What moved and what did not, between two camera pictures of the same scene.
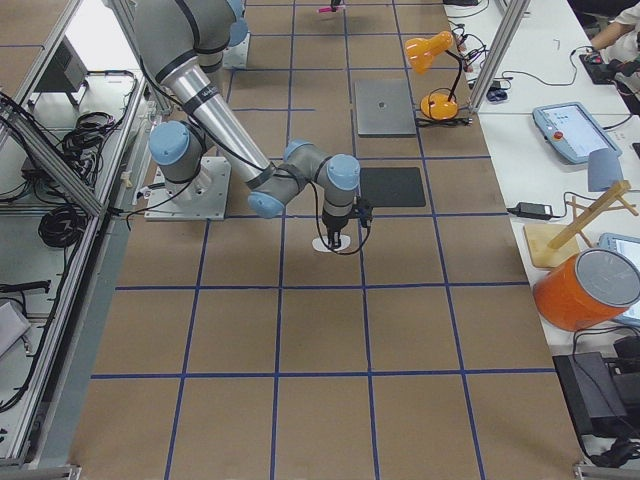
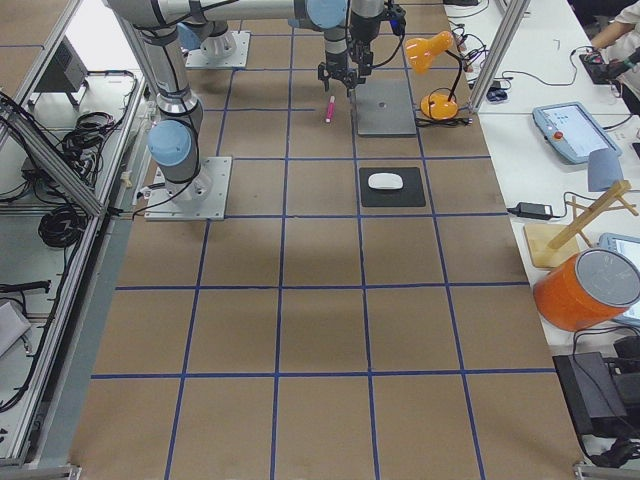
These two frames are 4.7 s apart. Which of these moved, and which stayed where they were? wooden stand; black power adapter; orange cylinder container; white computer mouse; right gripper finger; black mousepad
Moved: right gripper finger; white computer mouse
Stayed: black mousepad; black power adapter; orange cylinder container; wooden stand
